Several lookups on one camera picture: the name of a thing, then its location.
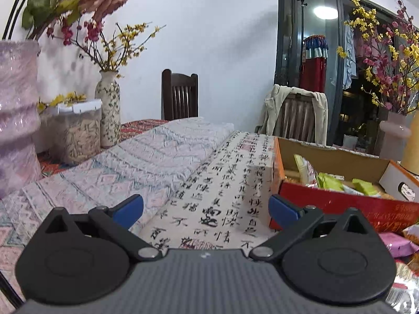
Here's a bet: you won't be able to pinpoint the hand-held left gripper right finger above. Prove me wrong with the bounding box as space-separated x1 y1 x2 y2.
249 194 376 262

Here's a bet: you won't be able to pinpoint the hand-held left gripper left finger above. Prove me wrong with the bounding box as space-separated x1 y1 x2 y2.
42 194 162 262

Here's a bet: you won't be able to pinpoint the orange cardboard box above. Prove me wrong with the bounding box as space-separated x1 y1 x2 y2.
269 137 419 234

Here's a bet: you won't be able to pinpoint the purple snack packet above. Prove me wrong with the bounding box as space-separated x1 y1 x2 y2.
381 232 419 258

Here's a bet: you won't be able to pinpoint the gold floss cake packet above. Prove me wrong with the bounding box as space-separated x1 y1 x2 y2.
402 225 419 244

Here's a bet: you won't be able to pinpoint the large red silver snack bag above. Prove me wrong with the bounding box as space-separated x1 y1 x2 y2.
386 262 419 314

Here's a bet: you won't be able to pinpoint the red patterned cloth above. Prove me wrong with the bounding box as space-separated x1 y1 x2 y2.
36 119 171 179

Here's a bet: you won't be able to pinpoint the clear container white lid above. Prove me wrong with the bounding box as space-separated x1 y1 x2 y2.
46 99 103 166

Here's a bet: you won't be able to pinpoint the slatted wooden chair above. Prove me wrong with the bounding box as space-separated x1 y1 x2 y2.
282 93 319 144

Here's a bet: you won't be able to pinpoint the beige jacket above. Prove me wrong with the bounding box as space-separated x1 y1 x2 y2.
258 84 329 146

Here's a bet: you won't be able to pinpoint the dark wooden chair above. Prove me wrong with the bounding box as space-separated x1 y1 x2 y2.
161 69 199 121

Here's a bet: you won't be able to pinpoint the pale pink ceramic vase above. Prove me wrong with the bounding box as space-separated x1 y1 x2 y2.
379 111 412 162

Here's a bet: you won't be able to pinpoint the red hanging decoration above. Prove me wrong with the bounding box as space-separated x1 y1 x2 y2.
299 34 329 94

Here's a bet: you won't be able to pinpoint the large pink ribbed vase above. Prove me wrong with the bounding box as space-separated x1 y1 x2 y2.
0 40 42 200

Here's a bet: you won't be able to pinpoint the yellow thermos jug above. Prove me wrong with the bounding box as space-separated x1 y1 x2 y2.
400 111 419 175

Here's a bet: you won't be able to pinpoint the light blue hanging garment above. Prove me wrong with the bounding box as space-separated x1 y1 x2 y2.
342 16 358 89

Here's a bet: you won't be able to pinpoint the yellow blossom twigs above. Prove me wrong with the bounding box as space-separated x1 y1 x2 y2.
46 20 166 72

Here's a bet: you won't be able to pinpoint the pink yellow blossom branches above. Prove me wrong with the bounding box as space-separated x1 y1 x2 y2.
337 0 419 115

